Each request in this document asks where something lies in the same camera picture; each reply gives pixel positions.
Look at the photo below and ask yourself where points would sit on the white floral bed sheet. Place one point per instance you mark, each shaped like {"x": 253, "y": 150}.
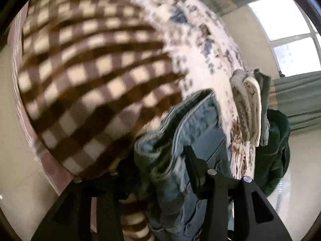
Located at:
{"x": 200, "y": 55}

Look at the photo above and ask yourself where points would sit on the grey-green folded garment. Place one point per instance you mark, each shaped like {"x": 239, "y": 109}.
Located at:
{"x": 265, "y": 105}

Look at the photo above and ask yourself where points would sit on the green curtain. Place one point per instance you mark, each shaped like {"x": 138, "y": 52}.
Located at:
{"x": 296, "y": 98}

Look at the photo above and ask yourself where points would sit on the blue denim pants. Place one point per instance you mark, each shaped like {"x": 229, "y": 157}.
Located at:
{"x": 175, "y": 160}

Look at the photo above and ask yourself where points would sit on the dark green garment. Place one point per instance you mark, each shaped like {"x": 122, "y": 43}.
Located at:
{"x": 274, "y": 153}

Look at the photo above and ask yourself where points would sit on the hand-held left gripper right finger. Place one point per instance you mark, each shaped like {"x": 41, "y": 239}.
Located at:
{"x": 198, "y": 170}

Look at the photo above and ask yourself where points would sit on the window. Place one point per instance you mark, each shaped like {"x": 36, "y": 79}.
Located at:
{"x": 288, "y": 35}

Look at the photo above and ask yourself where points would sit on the cream folded garment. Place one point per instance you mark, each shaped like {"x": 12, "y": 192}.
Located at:
{"x": 254, "y": 108}

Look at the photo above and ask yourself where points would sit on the brown checkered blanket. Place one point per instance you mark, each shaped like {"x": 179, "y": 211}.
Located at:
{"x": 90, "y": 80}

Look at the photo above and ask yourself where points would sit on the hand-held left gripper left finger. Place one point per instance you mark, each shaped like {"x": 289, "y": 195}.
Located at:
{"x": 100, "y": 198}

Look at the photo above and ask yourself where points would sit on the grey folded garment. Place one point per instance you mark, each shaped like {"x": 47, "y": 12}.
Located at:
{"x": 242, "y": 105}

